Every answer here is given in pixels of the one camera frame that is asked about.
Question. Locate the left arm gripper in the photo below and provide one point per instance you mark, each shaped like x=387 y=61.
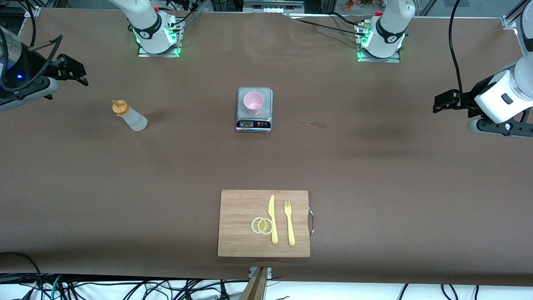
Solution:
x=469 y=98

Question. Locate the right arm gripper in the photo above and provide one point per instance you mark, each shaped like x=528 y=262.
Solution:
x=36 y=66

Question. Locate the translucent sauce bottle orange cap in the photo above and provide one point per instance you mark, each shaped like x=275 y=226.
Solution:
x=133 y=120

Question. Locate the pink plastic cup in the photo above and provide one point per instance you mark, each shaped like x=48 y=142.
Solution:
x=253 y=104

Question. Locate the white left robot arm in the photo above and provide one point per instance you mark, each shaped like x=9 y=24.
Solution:
x=389 y=29

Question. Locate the brown table cover sheet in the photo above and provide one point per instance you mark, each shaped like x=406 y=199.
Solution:
x=374 y=208

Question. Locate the silver digital kitchen scale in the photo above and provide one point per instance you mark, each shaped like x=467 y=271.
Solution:
x=254 y=123

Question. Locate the yellow plastic fork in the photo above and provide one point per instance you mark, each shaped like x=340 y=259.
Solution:
x=290 y=225

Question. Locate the white power strip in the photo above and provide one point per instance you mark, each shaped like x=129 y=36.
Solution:
x=272 y=6

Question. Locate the yellow plastic knife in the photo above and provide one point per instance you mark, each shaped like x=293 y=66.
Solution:
x=272 y=216

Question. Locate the bamboo cutting board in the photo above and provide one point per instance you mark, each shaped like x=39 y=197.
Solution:
x=241 y=208

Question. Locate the lemon slice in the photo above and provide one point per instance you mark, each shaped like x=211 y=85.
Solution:
x=254 y=226
x=265 y=226

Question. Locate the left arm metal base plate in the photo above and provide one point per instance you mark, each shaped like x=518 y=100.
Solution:
x=395 y=59

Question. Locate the aluminium frame profile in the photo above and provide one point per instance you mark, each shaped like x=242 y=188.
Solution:
x=510 y=21
x=32 y=10

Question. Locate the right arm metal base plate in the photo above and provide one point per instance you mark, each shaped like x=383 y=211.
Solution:
x=175 y=52

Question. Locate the small metal bracket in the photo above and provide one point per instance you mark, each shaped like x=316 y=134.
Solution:
x=269 y=271

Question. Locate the wooden post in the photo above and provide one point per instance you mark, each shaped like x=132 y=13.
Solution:
x=256 y=287

